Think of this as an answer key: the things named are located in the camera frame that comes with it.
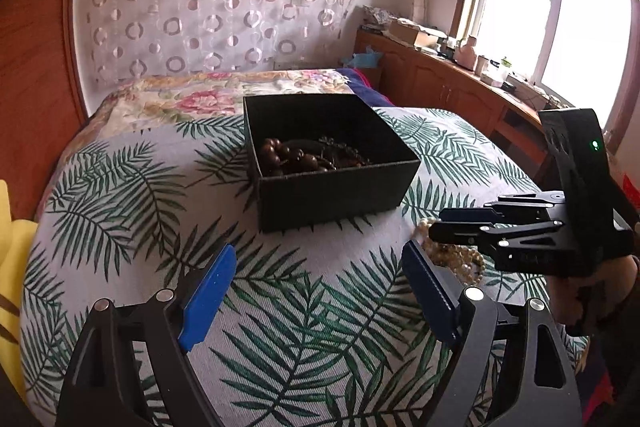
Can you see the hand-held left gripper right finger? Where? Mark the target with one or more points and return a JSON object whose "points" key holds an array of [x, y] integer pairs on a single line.
{"points": [[430, 294]]}

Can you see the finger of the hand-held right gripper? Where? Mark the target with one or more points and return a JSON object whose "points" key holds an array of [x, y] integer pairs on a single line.
{"points": [[460, 233], [465, 215]]}

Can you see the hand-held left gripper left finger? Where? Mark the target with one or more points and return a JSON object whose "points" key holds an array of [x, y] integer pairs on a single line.
{"points": [[210, 297]]}

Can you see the black cardboard box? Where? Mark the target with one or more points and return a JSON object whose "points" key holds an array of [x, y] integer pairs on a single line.
{"points": [[325, 202]]}

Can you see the person's right forearm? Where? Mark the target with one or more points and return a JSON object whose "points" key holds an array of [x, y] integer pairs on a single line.
{"points": [[625, 357]]}

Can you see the person's right hand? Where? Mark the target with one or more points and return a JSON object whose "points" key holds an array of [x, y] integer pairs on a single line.
{"points": [[562, 302]]}

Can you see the leaf print cloth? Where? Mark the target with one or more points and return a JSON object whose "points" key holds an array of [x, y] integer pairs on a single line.
{"points": [[125, 207]]}

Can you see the small white box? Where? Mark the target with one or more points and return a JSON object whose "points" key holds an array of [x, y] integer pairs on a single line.
{"points": [[492, 78]]}

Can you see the green capped bottle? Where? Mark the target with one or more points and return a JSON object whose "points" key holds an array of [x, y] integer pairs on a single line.
{"points": [[506, 66]]}

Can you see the low wooden cabinet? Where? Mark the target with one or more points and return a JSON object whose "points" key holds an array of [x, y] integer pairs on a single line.
{"points": [[425, 77]]}

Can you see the white plastic jug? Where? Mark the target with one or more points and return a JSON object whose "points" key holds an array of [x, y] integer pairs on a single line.
{"points": [[466, 57]]}

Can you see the navy blanket with red edge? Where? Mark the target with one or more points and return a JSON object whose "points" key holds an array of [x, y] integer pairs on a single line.
{"points": [[360, 89]]}

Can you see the blue plastic bag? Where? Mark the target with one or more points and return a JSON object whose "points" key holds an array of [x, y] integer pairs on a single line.
{"points": [[367, 57]]}

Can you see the open cardboard box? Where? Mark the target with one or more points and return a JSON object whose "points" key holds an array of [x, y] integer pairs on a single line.
{"points": [[415, 34]]}

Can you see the window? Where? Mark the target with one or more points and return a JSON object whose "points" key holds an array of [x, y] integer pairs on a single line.
{"points": [[525, 7]]}

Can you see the floral blanket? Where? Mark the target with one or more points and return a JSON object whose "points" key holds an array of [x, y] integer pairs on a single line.
{"points": [[200, 99]]}

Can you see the yellow plush toy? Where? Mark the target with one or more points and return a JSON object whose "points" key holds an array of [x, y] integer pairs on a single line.
{"points": [[12, 267]]}

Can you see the patterned paper stack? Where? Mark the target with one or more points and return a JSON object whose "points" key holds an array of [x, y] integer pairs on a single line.
{"points": [[380, 14]]}

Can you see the brown wooden wardrobe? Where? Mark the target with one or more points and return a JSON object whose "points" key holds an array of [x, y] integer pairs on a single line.
{"points": [[40, 107]]}

